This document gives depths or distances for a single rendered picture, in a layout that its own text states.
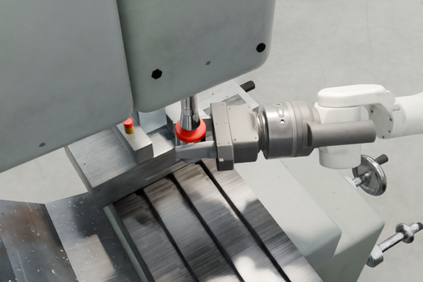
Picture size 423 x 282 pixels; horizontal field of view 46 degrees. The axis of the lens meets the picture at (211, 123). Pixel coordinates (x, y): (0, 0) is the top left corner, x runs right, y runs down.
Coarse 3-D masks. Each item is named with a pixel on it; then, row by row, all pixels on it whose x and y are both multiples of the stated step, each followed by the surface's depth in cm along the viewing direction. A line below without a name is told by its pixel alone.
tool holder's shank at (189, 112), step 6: (192, 96) 69; (186, 102) 70; (192, 102) 70; (186, 108) 70; (192, 108) 71; (186, 114) 71; (192, 114) 71; (198, 114) 73; (180, 120) 73; (186, 120) 72; (192, 120) 72; (198, 120) 73; (186, 126) 73; (192, 126) 73; (198, 126) 74
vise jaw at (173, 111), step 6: (180, 102) 90; (168, 108) 89; (174, 108) 89; (180, 108) 89; (198, 108) 89; (168, 114) 88; (174, 114) 88; (180, 114) 88; (204, 114) 88; (168, 120) 89; (168, 126) 90; (174, 132) 89
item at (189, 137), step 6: (180, 126) 75; (204, 126) 75; (180, 132) 74; (186, 132) 74; (192, 132) 74; (198, 132) 74; (204, 132) 75; (180, 138) 74; (186, 138) 74; (192, 138) 74; (198, 138) 74
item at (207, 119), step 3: (201, 117) 78; (204, 117) 78; (207, 117) 78; (210, 117) 78; (174, 120) 78; (177, 120) 78; (204, 120) 78; (207, 120) 78; (210, 120) 78; (174, 123) 78; (207, 123) 78; (210, 123) 78; (174, 126) 78; (207, 126) 79; (210, 126) 79; (174, 129) 79; (207, 129) 79; (210, 129) 80
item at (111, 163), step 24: (216, 96) 97; (240, 96) 97; (72, 144) 89; (96, 144) 89; (120, 144) 89; (144, 144) 84; (168, 144) 89; (96, 168) 85; (120, 168) 85; (144, 168) 87; (168, 168) 92; (96, 192) 84; (120, 192) 88
